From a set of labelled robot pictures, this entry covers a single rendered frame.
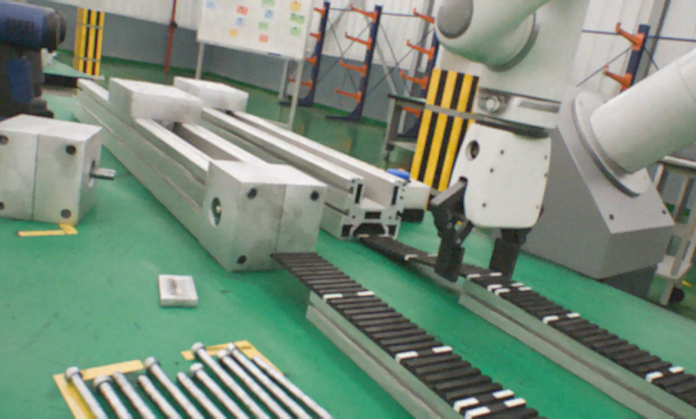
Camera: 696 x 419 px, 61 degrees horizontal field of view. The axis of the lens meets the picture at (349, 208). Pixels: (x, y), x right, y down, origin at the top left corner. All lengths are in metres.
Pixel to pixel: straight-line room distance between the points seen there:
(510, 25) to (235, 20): 6.38
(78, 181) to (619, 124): 0.75
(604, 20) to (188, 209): 8.69
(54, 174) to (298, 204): 0.26
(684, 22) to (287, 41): 5.01
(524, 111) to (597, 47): 8.58
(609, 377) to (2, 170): 0.61
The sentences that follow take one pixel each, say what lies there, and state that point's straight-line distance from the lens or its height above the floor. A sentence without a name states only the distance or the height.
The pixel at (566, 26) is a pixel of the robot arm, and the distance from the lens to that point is 0.60.
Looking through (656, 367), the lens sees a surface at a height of 0.81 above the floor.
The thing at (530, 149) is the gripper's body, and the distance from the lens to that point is 0.62.
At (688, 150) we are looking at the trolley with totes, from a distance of 3.53.
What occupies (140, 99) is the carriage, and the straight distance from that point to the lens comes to 0.96.
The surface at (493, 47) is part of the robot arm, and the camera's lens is 0.55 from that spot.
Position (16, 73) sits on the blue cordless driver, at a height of 0.91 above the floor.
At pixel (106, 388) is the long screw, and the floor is 0.79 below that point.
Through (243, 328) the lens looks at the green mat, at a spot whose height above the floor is 0.78.
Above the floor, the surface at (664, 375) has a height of 0.81.
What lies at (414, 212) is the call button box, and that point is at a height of 0.80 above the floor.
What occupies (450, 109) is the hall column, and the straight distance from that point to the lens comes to 3.96.
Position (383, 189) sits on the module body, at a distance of 0.81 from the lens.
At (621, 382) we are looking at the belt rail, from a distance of 0.55.
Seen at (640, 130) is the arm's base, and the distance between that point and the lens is 0.98.
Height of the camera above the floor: 1.00
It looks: 13 degrees down
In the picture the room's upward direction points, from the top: 11 degrees clockwise
